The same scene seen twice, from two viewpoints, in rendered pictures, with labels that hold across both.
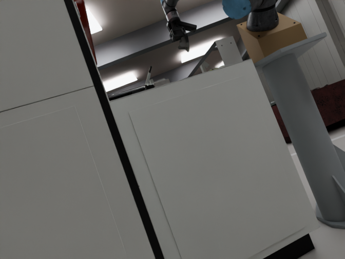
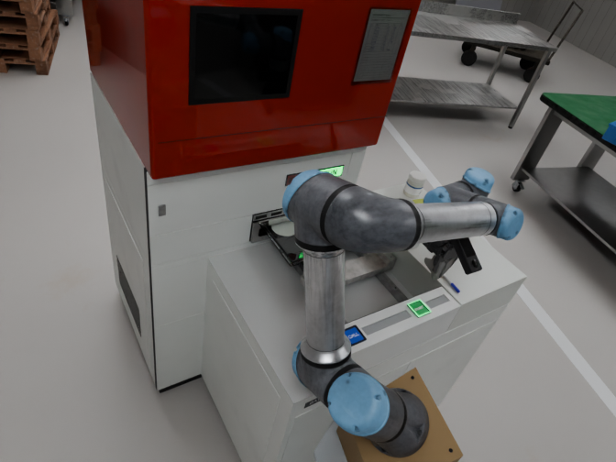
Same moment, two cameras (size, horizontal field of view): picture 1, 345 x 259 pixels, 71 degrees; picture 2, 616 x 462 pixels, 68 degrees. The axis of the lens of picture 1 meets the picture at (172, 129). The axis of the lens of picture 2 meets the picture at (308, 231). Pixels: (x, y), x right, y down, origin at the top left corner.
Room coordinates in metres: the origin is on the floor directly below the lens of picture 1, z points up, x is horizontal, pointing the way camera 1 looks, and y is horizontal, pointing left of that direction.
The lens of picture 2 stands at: (0.65, -1.02, 1.99)
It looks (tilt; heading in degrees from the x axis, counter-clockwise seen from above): 39 degrees down; 65
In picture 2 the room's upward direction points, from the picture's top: 13 degrees clockwise
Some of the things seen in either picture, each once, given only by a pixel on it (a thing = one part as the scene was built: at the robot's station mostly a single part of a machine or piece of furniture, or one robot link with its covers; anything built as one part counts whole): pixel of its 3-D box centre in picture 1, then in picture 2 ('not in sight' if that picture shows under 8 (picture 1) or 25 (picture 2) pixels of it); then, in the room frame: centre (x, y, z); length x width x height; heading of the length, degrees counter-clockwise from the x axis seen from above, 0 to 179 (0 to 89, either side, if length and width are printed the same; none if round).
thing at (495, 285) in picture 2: not in sight; (428, 247); (1.69, 0.08, 0.89); 0.62 x 0.35 x 0.14; 105
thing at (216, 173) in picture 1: (190, 174); (339, 349); (1.40, 0.00, 0.41); 0.96 x 0.64 x 0.82; 15
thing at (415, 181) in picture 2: not in sight; (414, 184); (1.72, 0.34, 1.01); 0.07 x 0.07 x 0.10
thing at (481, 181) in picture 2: (168, 5); (472, 192); (1.44, -0.25, 1.41); 0.09 x 0.08 x 0.11; 18
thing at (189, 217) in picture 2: (92, 73); (264, 201); (1.05, 0.25, 1.02); 0.81 x 0.03 x 0.40; 15
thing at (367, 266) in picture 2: not in sight; (348, 271); (1.33, 0.01, 0.87); 0.36 x 0.08 x 0.03; 15
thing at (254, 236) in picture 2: not in sight; (302, 220); (1.23, 0.28, 0.89); 0.44 x 0.02 x 0.10; 15
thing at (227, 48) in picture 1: (208, 75); (381, 335); (1.33, -0.29, 0.89); 0.55 x 0.09 x 0.14; 15
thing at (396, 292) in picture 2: not in sight; (372, 266); (1.46, 0.06, 0.84); 0.50 x 0.02 x 0.03; 105
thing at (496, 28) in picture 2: not in sight; (441, 65); (3.69, 3.17, 0.52); 2.00 x 0.76 x 1.03; 178
